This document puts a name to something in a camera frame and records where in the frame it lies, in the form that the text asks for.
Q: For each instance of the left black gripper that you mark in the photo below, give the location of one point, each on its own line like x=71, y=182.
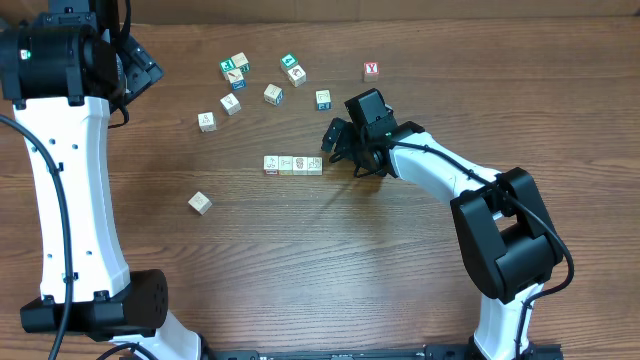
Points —
x=139, y=71

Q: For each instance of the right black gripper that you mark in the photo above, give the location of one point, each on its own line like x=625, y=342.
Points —
x=346, y=150

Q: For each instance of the plain wooden block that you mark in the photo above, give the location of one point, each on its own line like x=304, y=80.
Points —
x=314, y=166

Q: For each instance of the wooden block barrel picture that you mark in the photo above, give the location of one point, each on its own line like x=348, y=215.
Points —
x=300, y=165

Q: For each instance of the small wooden picture block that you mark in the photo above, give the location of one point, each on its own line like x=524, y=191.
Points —
x=285, y=165

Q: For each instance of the wooden block pencil picture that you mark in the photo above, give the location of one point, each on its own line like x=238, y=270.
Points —
x=236, y=79

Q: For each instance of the wooden block text top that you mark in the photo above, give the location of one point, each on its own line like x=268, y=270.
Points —
x=230, y=104

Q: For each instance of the green letter L block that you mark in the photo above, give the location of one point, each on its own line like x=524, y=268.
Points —
x=271, y=165

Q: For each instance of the wooden block blue side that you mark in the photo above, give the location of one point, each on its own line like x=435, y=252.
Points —
x=273, y=94

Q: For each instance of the wooden block red picture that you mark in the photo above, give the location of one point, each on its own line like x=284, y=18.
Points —
x=200, y=203

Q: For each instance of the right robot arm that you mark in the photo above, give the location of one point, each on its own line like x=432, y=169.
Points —
x=507, y=240

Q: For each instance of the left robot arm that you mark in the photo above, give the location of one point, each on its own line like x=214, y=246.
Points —
x=65, y=74

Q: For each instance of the red letter Y block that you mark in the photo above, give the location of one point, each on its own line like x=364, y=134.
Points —
x=371, y=71

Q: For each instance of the green letter wooden block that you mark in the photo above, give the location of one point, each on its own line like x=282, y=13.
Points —
x=227, y=66

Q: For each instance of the wooden block number side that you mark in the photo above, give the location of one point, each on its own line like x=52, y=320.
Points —
x=241, y=62

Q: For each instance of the wooden block brown picture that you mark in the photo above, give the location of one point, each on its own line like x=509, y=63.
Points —
x=297, y=75

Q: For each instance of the green number four block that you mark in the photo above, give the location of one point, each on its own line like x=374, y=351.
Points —
x=288, y=61

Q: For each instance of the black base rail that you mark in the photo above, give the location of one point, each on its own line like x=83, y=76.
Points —
x=340, y=355

